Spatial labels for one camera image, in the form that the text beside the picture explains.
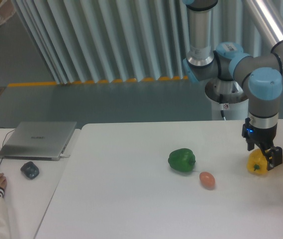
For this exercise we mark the brown egg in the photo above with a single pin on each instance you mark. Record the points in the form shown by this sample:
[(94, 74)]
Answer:
[(207, 180)]

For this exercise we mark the dark grey small case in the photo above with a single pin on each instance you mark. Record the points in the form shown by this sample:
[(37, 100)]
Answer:
[(30, 170)]

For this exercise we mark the silver closed laptop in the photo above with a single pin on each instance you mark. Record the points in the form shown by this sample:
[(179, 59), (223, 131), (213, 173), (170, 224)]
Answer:
[(38, 140)]

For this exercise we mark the yellow bell pepper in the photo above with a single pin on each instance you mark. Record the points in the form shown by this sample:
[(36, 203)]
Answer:
[(257, 163)]

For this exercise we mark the green bell pepper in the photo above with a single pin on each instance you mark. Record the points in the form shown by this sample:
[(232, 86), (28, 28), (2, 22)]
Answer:
[(182, 160)]

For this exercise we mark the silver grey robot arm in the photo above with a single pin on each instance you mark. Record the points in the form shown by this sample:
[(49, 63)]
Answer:
[(235, 76)]

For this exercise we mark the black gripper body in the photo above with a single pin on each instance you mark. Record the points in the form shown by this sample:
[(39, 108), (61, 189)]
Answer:
[(263, 137)]

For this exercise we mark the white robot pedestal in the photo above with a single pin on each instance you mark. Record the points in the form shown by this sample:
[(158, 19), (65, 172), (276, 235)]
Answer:
[(230, 109)]

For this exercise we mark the white folding partition screen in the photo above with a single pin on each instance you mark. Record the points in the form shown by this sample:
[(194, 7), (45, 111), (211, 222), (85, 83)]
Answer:
[(95, 40)]

